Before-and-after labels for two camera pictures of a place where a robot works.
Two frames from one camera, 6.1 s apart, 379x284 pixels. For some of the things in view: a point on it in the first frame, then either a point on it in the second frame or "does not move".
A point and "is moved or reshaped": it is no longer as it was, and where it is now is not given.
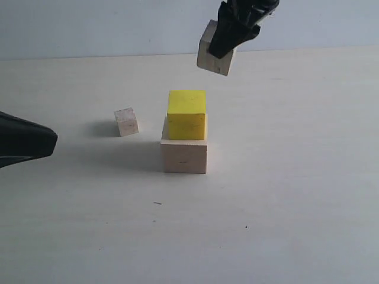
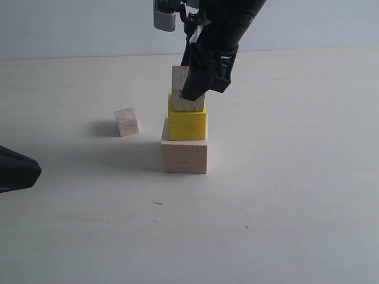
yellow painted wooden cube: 186,115 does not move
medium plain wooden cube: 205,60 is moved or reshaped
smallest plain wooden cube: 127,121 does not move
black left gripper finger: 19,138 → 17,171
